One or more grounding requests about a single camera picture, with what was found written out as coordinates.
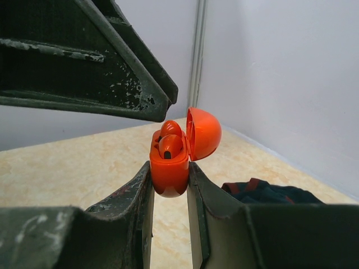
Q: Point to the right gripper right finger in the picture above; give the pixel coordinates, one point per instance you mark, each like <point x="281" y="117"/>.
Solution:
<point x="226" y="233"/>

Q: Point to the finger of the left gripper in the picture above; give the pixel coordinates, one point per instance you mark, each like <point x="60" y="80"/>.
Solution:
<point x="65" y="55"/>
<point x="115" y="16"/>

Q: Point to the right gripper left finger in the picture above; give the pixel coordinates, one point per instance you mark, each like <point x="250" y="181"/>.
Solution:
<point x="115" y="232"/>

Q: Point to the orange earbud case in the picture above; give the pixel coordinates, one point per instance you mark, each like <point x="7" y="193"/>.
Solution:
<point x="200" y="139"/>

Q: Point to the orange earbud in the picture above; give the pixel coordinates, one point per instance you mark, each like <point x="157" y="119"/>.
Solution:
<point x="170" y="146"/>
<point x="170" y="127"/>

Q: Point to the dark navy folded cloth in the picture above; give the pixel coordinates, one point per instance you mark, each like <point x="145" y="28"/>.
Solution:
<point x="260" y="191"/>

